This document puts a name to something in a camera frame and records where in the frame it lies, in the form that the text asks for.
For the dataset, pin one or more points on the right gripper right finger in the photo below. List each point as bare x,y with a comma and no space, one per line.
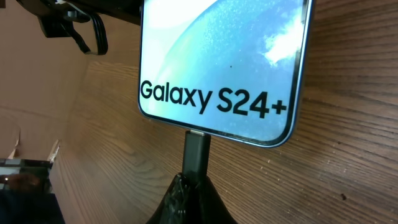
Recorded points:
208,205

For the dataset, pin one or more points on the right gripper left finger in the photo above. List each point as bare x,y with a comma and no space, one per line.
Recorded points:
173,208

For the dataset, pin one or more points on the Samsung Galaxy smartphone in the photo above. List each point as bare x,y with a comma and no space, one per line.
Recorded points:
230,68

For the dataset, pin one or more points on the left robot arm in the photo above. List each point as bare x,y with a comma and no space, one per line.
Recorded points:
52,14

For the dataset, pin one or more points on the brown cardboard backdrop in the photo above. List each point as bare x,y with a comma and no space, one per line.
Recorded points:
42,78

